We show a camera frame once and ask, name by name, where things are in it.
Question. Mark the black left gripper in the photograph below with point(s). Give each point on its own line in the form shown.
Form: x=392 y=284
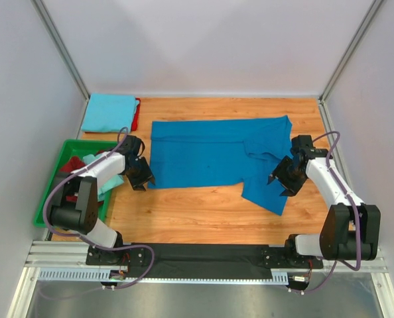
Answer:
x=146 y=176

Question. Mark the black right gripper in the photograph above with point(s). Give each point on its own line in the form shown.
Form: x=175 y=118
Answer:
x=292 y=188

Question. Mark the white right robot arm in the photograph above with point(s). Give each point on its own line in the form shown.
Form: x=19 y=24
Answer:
x=350 y=233

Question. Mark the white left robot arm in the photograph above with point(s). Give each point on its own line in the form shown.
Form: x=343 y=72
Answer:
x=71 y=208

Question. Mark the mint green t shirt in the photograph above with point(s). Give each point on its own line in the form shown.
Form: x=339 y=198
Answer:
x=107 y=186

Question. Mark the folded red t shirt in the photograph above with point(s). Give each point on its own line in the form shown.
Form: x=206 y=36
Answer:
x=136 y=116

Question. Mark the dark red t shirt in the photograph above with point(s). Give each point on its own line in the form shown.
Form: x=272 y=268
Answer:
x=73 y=164

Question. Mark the folded light blue t shirt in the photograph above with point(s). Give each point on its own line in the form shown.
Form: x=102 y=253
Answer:
x=109 y=112

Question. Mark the right aluminium frame post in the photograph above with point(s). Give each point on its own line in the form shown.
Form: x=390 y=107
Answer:
x=355 y=42

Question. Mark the aluminium frame post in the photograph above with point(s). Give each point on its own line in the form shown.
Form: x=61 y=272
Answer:
x=52 y=30
x=355 y=42

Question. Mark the grey slotted cable duct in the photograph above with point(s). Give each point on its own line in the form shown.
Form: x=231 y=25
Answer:
x=111 y=276

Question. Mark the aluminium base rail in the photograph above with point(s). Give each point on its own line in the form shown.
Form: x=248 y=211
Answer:
x=80 y=255

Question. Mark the left aluminium frame post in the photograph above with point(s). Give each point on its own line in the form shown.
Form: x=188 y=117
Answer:
x=52 y=30

